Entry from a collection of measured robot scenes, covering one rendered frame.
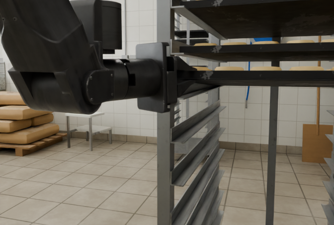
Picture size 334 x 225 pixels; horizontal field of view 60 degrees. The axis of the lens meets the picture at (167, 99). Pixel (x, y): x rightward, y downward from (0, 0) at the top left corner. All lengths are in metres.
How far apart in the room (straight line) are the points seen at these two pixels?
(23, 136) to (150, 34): 2.03
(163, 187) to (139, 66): 0.32
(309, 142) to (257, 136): 0.60
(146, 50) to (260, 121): 3.37
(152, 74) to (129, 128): 3.73
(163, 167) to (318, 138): 3.06
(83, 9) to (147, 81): 0.12
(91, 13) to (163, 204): 0.44
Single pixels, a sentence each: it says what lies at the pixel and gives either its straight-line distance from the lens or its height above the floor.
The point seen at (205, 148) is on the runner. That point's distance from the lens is 0.89.
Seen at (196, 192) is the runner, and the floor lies 0.68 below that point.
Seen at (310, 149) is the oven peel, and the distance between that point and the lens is 3.59.
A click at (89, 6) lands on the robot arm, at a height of 1.08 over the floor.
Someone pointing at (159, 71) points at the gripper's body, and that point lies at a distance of 0.41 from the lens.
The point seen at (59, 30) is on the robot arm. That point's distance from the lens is 0.28.
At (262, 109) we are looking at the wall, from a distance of 3.74.
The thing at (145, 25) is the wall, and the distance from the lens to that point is 4.00.
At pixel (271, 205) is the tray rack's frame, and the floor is 0.47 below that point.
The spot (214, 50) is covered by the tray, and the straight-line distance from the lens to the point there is 0.59.
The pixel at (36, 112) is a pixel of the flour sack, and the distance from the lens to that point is 3.96.
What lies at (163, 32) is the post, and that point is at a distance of 0.59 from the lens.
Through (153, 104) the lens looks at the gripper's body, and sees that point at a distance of 0.43.
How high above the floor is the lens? 1.00
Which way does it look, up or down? 6 degrees down
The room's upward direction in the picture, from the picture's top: straight up
